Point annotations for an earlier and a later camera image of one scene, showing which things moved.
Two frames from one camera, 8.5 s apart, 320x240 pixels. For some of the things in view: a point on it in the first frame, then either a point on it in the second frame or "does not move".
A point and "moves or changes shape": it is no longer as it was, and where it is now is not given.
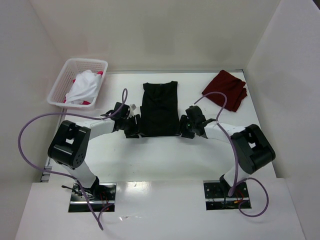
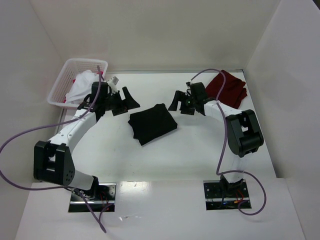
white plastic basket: [71, 68] does not move
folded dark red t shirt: [234, 88] does not move
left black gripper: [136, 124] to [119, 102]
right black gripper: [183, 126] to [183, 102]
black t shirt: [159, 112] moves or changes shape
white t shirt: [84, 88] does not move
